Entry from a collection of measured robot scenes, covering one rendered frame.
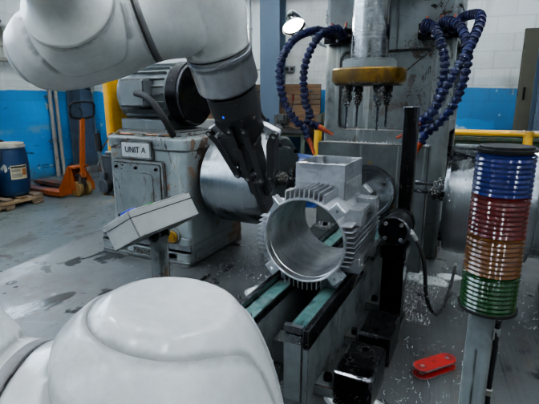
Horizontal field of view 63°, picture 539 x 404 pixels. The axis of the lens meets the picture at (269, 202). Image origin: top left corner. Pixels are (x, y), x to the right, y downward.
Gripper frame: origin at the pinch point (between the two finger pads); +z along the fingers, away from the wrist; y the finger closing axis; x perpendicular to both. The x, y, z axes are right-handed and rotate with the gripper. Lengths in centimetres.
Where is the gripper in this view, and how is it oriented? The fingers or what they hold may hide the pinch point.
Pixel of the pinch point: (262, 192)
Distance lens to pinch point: 76.1
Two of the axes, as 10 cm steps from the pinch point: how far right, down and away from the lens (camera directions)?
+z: 2.2, 7.4, 6.4
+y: -9.0, -1.0, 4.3
